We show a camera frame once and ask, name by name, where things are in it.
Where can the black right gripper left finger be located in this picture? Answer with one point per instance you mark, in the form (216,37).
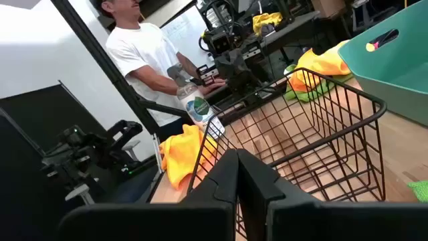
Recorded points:
(150,221)

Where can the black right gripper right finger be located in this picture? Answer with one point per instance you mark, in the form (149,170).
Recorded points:
(334,222)

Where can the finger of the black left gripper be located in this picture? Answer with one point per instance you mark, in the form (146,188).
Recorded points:
(252,53)
(208,75)

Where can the orange microfiber towel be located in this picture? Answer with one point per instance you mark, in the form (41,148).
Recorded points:
(180,157)
(321,63)

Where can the green microfiber towel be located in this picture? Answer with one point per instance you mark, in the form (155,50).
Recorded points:
(419,190)
(311,95)

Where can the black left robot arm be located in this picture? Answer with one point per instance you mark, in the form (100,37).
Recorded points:
(217,43)

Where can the black robot arm with green light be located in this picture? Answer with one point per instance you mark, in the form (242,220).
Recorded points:
(83,154)

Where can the clear spray bottle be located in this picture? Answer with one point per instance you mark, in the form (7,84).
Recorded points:
(197,107)

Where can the yellow cloth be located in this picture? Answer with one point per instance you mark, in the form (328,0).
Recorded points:
(265,20)

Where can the whiteboard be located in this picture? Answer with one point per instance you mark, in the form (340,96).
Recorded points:
(184,33)

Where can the dark grey work table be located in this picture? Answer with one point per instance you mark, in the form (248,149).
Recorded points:
(294,26)

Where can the person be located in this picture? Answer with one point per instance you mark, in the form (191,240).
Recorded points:
(140,50)

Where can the cardboard box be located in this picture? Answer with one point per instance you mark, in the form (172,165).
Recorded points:
(327,7)

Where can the teal plastic basket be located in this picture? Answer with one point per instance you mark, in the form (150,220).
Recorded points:
(384,77)

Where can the black partition panel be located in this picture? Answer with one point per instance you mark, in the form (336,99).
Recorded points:
(33,117)

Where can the black metal rig frame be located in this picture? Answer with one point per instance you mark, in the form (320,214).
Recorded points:
(86,33)

